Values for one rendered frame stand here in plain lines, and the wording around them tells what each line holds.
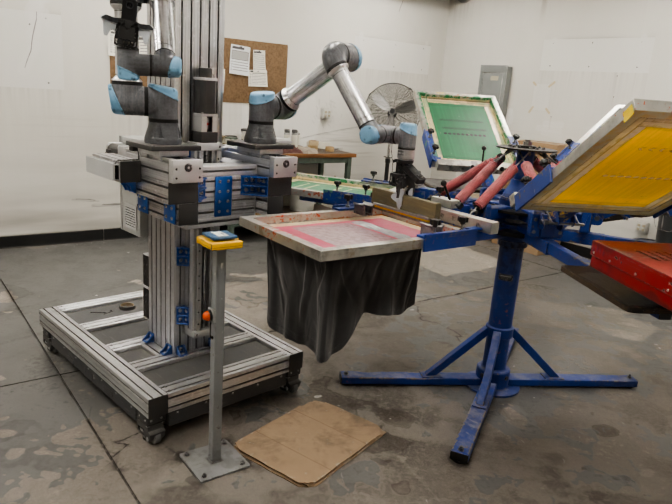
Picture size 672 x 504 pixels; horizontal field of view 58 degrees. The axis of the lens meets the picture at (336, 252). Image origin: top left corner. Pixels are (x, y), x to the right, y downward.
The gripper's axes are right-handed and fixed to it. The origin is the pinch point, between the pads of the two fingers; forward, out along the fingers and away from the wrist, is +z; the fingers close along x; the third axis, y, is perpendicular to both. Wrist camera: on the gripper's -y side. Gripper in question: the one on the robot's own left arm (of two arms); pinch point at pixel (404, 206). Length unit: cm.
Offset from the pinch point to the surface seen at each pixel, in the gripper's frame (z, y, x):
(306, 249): 8, -21, 64
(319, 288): 25, -17, 55
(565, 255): 14, -50, -49
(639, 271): -3, -109, 9
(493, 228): 3.5, -34.2, -18.9
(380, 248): 7.8, -29.2, 37.7
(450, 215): 2.7, -11.6, -17.4
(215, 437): 93, 10, 82
